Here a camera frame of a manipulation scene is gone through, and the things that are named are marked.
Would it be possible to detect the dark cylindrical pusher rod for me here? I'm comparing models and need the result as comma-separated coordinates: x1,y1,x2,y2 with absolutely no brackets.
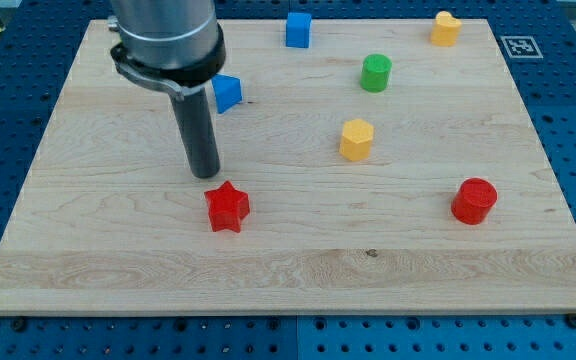
171,88,220,179

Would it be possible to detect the red star block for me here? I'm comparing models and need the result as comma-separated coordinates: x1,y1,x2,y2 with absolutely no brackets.
204,181,250,233

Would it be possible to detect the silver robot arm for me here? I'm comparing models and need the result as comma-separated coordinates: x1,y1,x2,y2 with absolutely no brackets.
109,0,226,178

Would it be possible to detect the wooden board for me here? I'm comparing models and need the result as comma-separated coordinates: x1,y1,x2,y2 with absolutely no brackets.
0,19,576,317

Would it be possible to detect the blue triangle block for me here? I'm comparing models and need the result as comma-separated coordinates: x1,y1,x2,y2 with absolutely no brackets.
212,74,243,114

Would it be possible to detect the blue cube block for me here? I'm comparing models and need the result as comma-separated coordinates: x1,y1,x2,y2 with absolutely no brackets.
285,12,312,49

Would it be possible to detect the yellow hexagon block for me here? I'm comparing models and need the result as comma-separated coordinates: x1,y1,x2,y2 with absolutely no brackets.
339,119,374,162

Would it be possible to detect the green cylinder block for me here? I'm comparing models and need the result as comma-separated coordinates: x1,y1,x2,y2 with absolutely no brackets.
360,53,392,93

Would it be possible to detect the yellow heart block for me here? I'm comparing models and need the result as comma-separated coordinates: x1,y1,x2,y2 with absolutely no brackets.
430,11,463,47

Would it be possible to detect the red cylinder block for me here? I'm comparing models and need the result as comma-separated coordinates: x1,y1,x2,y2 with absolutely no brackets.
451,177,498,225

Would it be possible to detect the white fiducial marker tag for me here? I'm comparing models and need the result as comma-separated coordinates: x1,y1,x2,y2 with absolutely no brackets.
501,35,543,59

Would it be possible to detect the black clamp ring with bracket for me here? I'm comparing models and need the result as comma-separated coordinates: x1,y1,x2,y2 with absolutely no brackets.
109,23,227,102

